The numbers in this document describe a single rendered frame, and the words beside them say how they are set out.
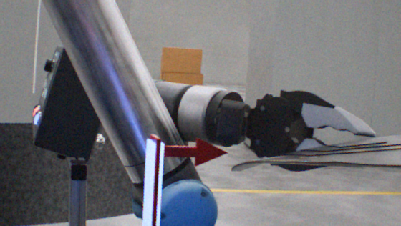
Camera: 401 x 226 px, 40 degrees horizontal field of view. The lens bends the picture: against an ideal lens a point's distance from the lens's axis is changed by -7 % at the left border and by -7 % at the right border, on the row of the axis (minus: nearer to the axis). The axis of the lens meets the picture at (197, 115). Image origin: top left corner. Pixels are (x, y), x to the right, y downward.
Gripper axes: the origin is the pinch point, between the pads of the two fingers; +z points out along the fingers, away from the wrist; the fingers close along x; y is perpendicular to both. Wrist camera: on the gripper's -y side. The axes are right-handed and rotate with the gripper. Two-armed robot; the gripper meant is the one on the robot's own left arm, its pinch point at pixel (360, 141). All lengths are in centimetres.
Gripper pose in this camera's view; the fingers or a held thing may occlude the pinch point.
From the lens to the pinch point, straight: 64.1
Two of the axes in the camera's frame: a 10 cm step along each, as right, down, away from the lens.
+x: -1.4, 9.9, 0.3
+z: 8.0, 1.3, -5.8
